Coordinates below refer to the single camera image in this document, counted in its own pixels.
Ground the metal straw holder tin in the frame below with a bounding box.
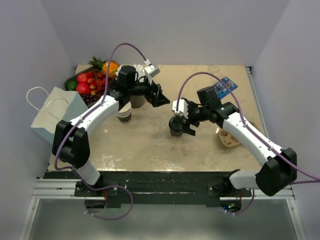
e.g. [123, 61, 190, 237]
[130, 95, 146, 109]

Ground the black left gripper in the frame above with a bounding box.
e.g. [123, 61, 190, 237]
[128, 74, 170, 107]

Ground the white paper coffee cup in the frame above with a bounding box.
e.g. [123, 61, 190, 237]
[170, 128, 183, 138]

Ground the green lime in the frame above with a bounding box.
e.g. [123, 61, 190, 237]
[66, 81, 78, 91]

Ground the red apple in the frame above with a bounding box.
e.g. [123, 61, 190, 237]
[76, 82, 91, 95]
[76, 72, 88, 84]

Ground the pineapple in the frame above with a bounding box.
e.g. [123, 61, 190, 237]
[88, 56, 121, 79]

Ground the grey fruit tray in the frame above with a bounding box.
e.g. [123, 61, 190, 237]
[64, 67, 106, 108]

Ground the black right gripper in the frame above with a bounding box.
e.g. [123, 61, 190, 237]
[179, 101, 210, 136]

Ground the dark purple grape bunch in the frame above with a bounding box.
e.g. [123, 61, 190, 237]
[79, 77, 106, 106]

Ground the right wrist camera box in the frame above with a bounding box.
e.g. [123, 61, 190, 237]
[172, 98, 189, 119]

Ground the blue card package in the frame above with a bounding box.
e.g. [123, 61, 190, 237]
[213, 76, 238, 99]

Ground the black plastic cup lid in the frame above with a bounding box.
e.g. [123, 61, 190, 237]
[168, 116, 183, 133]

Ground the stack of paper cups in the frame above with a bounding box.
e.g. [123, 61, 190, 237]
[115, 101, 132, 124]

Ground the cardboard cup carrier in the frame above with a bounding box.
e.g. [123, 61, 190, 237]
[215, 127, 242, 149]

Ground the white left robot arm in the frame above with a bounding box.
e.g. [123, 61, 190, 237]
[52, 64, 170, 196]

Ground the light blue paper bag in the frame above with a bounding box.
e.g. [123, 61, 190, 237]
[26, 86, 88, 144]

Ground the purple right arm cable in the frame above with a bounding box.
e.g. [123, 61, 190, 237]
[176, 71, 320, 215]

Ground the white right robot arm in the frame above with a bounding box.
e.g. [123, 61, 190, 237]
[173, 87, 297, 197]

